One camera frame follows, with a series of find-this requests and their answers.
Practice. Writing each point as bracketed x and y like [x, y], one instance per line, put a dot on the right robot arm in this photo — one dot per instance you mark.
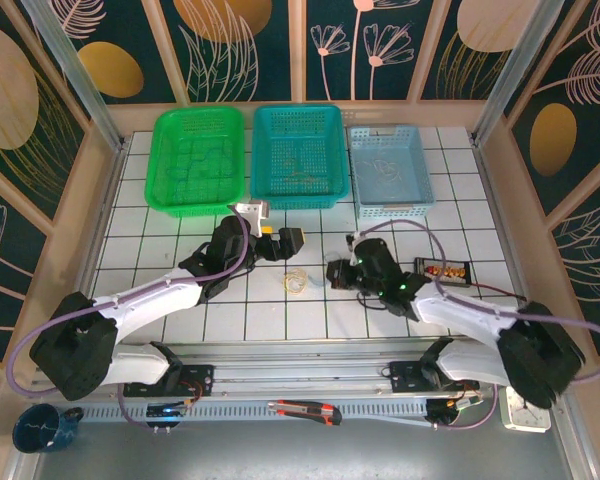
[460, 315]

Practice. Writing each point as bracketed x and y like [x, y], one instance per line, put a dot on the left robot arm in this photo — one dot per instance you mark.
[150, 307]

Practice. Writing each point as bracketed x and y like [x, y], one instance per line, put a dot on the black power distribution board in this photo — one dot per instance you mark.
[455, 272]

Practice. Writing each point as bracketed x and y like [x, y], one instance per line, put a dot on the teal plastic basket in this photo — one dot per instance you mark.
[300, 135]

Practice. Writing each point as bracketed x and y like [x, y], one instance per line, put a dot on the light blue plastic basket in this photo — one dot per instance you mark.
[380, 145]

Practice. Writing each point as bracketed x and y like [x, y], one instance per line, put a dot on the green plastic basket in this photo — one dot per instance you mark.
[195, 130]

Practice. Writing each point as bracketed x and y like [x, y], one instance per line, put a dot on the red black utility knife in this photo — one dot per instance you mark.
[305, 411]

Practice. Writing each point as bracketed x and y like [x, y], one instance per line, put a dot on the grey flat bar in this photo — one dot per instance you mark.
[380, 419]

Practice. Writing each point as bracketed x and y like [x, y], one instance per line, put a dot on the white square clock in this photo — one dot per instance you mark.
[535, 422]

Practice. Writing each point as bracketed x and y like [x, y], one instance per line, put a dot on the dark blue mug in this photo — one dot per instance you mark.
[40, 430]

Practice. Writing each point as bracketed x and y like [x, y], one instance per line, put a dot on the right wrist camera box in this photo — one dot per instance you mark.
[353, 257]

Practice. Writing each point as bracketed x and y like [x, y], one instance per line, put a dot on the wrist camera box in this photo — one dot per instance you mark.
[255, 209]
[353, 257]

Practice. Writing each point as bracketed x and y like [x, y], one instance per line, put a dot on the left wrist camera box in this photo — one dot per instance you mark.
[255, 209]

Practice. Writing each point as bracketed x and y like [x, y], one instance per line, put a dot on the aluminium mounting rail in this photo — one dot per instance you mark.
[300, 372]

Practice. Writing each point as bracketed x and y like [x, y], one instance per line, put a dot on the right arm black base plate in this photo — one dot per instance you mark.
[402, 375]

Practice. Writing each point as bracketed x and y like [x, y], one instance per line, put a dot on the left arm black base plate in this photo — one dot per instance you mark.
[202, 375]

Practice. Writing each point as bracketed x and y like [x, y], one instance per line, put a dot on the aluminium frame post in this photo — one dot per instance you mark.
[82, 85]
[512, 75]

